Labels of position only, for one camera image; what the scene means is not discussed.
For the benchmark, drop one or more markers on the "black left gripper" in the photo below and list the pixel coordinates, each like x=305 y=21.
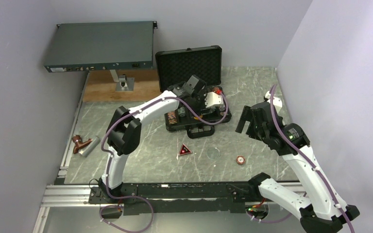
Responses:
x=207 y=111

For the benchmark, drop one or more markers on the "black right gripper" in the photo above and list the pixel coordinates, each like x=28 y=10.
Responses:
x=245 y=116

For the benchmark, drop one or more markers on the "red triangular dealer button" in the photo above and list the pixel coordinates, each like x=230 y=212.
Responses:
x=184 y=150

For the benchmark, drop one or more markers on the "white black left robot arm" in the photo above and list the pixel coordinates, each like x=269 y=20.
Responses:
x=123 y=134

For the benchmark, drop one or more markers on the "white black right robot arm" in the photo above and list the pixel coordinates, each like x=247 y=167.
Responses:
x=322 y=210

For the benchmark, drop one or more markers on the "black poker set case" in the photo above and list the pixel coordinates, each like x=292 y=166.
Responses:
x=176 y=66

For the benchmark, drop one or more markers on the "green blue chip stack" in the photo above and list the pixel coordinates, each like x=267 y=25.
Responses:
x=181 y=112

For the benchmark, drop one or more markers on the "multicolour poker chip stack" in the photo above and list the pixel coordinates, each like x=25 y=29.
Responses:
x=172 y=118

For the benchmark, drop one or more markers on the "clear round plastic disc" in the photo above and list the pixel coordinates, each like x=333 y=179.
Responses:
x=213 y=153

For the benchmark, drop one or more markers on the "grey rack network device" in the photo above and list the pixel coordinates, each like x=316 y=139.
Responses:
x=101 y=46

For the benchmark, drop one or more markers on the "wooden board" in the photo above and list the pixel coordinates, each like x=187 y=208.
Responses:
x=101 y=87

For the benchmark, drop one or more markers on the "grey copper clamp tool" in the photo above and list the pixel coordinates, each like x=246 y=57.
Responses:
x=84 y=148

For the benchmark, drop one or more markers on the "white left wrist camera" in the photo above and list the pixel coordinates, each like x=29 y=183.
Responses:
x=213 y=100

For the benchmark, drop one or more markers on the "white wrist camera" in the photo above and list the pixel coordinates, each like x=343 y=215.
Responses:
x=213 y=100
x=277 y=102

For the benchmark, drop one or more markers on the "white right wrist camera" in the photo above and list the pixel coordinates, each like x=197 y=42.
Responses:
x=277 y=102

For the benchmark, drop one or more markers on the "grey metal bracket stand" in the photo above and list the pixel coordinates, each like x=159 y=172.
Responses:
x=123 y=82

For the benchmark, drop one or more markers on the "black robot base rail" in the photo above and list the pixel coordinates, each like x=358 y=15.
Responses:
x=139 y=198

